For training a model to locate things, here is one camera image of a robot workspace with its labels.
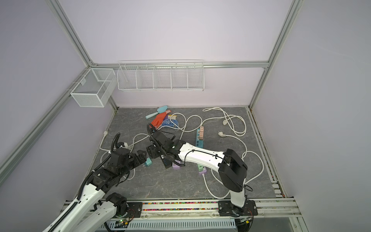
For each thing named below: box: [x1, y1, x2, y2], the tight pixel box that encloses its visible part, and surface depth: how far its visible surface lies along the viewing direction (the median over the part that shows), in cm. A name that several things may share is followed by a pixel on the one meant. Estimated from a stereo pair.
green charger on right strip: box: [197, 163, 204, 172], surface depth 83 cm
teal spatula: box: [145, 105, 168, 120], surface depth 122 cm
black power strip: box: [160, 154, 173, 169], surface depth 90 cm
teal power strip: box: [195, 126, 204, 149], surface depth 99 cm
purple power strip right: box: [198, 166, 207, 174], surface depth 86 cm
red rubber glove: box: [150, 109, 172, 130], surface depth 111 cm
